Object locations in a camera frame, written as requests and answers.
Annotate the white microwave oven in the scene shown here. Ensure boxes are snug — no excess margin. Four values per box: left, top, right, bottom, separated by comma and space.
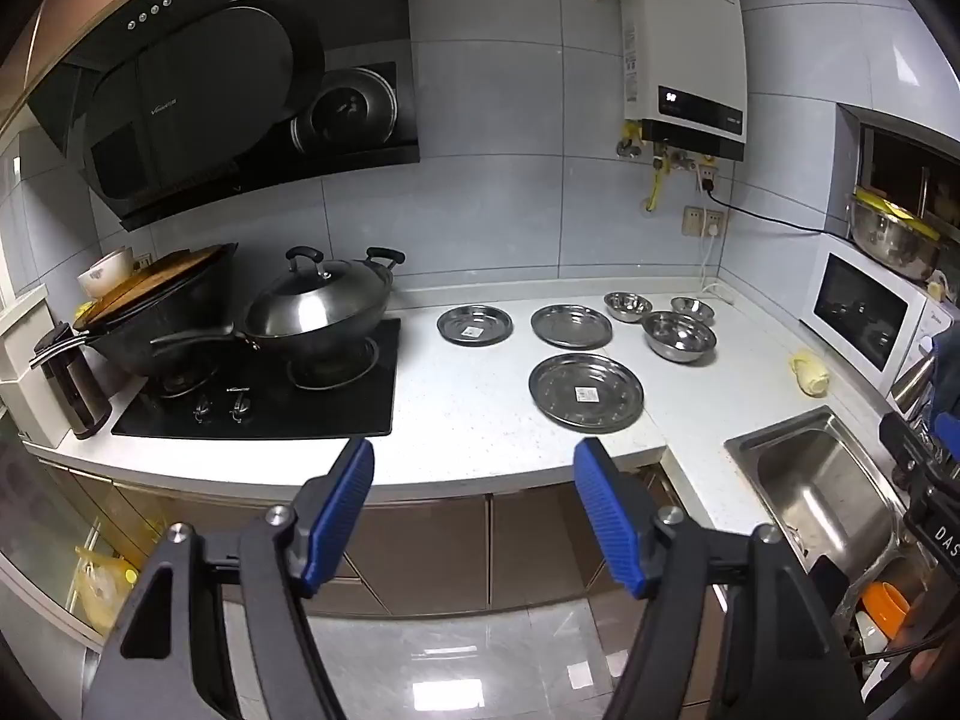
801, 231, 935, 395

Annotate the large steel basin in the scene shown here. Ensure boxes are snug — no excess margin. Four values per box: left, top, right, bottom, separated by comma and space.
847, 193, 955, 282

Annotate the steel wok lid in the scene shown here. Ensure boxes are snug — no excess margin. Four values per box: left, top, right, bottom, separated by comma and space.
244, 246, 385, 336

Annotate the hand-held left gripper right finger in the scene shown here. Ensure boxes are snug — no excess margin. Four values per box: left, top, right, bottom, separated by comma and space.
574, 437, 863, 720

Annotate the white power cable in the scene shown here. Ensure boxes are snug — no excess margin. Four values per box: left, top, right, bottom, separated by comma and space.
701, 229, 736, 302

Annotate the white ceramic bowl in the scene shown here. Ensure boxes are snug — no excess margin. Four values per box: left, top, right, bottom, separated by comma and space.
77, 249, 136, 299

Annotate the large steel plate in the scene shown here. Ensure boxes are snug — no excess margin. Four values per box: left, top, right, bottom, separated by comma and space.
528, 352, 646, 434

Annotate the black gas stove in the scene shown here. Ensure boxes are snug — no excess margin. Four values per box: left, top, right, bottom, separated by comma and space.
111, 317, 402, 440

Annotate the small steel plate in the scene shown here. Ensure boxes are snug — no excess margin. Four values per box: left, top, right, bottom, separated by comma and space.
437, 304, 515, 347

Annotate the white countertop appliance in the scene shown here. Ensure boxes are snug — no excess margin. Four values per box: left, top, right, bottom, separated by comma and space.
0, 289, 83, 449

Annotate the black range hood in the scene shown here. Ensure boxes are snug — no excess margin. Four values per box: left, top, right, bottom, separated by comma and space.
26, 0, 421, 233

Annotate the steel sink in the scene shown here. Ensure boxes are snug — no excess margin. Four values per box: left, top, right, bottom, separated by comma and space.
724, 405, 910, 575

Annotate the black power cable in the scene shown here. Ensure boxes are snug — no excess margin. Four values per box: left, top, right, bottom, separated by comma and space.
701, 180, 830, 233

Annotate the black wok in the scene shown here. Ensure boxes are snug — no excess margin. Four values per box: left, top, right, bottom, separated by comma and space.
71, 242, 241, 377

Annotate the steel kettle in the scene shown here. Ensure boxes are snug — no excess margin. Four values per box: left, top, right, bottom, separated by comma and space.
889, 351, 938, 421

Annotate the steel wok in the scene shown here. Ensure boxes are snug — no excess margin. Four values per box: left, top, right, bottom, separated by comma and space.
150, 246, 406, 368

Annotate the large steel bowl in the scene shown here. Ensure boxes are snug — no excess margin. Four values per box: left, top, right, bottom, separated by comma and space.
641, 310, 719, 365

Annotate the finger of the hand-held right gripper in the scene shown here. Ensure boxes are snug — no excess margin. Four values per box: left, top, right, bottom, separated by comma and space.
879, 412, 942, 485
928, 319, 960, 458

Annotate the yellow gas hose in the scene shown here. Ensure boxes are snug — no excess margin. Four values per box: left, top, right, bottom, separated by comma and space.
643, 156, 670, 215

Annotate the medium steel bowl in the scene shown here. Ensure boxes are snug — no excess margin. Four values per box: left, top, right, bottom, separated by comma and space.
604, 291, 653, 323

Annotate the medium steel plate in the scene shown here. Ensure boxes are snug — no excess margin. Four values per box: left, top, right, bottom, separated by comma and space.
531, 304, 614, 351

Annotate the white water heater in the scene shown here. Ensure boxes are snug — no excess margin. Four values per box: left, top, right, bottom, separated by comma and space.
619, 0, 749, 162

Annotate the wall power socket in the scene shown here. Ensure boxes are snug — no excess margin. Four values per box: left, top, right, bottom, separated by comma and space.
681, 205, 727, 238

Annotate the black kettle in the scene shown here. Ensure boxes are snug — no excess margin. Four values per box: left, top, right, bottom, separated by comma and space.
34, 322, 113, 442

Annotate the yellow plastic bag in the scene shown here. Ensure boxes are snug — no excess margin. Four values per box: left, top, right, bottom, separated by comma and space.
73, 546, 140, 625

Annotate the yellow cloth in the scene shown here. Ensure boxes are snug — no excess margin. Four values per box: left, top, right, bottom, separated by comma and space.
787, 349, 832, 398

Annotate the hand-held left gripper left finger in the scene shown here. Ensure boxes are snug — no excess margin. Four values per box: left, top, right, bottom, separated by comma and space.
82, 437, 376, 720

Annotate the orange plastic bowl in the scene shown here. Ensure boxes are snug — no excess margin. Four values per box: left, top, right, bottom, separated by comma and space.
861, 581, 912, 635

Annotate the wooden wok lid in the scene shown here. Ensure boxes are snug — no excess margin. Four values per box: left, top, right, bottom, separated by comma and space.
75, 244, 237, 323

